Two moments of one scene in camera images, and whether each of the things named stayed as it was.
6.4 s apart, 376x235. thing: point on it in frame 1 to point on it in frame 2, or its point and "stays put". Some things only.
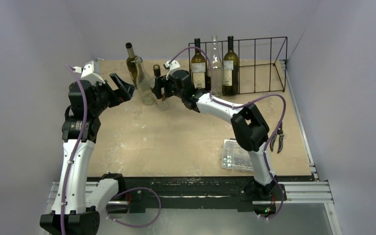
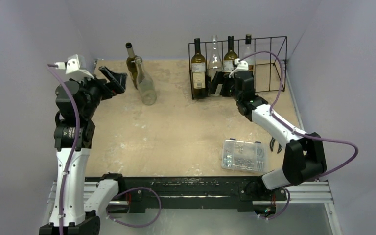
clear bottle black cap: (161, 105) to (248, 54)
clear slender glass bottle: (217, 69) stays put
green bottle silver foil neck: (132, 63) stays put
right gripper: (161, 86) to (226, 85)
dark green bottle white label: (230, 70) stays put
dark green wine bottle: (198, 66) stays put
